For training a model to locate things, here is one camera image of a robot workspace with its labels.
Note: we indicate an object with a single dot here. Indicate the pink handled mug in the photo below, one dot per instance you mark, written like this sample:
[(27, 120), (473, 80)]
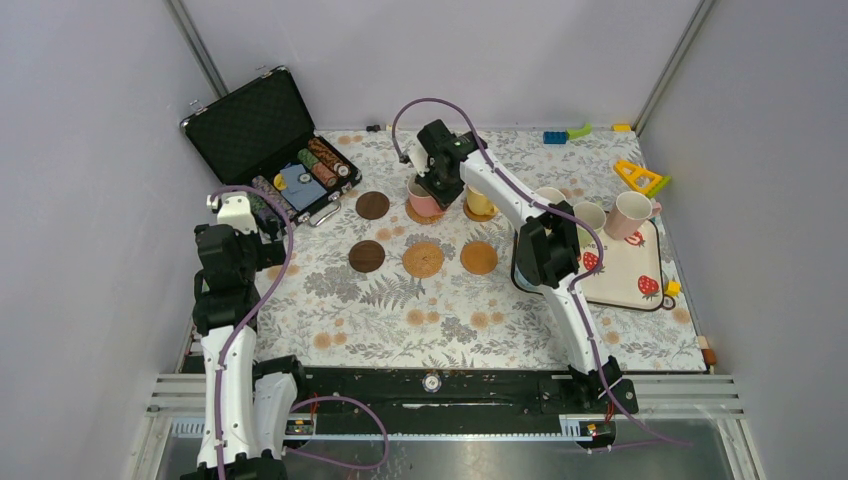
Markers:
[(422, 203)]

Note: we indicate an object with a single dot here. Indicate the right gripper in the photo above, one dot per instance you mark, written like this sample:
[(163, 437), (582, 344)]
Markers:
[(443, 198)]

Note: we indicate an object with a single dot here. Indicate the dark wooden coaster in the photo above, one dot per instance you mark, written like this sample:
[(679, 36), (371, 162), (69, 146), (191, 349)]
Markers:
[(366, 256), (372, 205)]

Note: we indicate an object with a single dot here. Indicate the light wooden coaster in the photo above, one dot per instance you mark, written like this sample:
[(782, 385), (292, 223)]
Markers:
[(479, 258), (476, 217)]

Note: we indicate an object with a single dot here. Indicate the yellow toy triangle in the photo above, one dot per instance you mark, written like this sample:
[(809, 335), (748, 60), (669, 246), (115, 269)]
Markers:
[(640, 179)]

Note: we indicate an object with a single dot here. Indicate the woven rattan coaster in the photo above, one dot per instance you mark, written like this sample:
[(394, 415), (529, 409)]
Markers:
[(422, 220), (423, 260)]

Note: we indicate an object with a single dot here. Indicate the blue toy brick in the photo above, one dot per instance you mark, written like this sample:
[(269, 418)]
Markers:
[(555, 137)]

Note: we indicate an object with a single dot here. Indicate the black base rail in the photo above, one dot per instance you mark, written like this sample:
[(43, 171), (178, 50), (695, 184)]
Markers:
[(361, 403)]

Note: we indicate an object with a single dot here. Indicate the yellow cube by tray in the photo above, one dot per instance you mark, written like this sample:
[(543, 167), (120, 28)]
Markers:
[(672, 289)]

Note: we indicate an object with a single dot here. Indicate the yellow handled mug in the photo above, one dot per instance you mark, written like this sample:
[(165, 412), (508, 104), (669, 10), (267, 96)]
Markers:
[(478, 202)]

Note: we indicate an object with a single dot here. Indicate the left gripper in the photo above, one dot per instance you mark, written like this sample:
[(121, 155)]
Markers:
[(246, 229)]

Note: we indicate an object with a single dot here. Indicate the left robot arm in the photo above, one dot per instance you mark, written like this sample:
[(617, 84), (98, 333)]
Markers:
[(225, 318)]

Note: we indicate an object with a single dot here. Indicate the green toy block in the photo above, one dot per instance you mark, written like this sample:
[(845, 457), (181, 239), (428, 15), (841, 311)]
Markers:
[(576, 133)]

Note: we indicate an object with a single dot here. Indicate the floral tablecloth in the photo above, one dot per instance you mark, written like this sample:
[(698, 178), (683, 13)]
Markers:
[(327, 314)]

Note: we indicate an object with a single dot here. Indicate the brown object table corner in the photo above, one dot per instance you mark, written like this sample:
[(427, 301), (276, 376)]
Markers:
[(708, 354)]

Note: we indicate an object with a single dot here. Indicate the pink ceramic mug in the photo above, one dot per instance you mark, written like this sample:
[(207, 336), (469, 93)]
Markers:
[(630, 210)]

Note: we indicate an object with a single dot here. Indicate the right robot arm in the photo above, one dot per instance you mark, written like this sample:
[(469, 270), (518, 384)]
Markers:
[(546, 246)]

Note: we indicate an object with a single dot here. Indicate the black poker chip case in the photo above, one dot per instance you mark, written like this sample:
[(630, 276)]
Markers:
[(262, 135)]

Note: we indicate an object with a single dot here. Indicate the light green ceramic mug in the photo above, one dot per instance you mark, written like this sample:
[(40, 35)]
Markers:
[(593, 216)]

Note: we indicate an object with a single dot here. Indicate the blue handled white mug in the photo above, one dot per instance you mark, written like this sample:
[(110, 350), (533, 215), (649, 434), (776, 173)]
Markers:
[(519, 280)]

